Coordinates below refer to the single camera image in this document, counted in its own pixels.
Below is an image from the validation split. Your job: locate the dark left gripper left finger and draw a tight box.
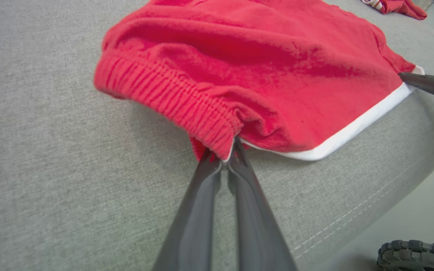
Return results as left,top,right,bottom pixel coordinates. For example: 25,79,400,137
152,148,223,271

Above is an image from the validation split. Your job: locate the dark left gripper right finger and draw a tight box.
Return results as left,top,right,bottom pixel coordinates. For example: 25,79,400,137
226,137,299,271

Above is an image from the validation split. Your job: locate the red basketball jersey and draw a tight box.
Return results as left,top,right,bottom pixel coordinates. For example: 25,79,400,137
360,0,428,21

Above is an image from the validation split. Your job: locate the red shorts white trim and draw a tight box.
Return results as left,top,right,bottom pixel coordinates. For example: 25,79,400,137
93,0,426,162

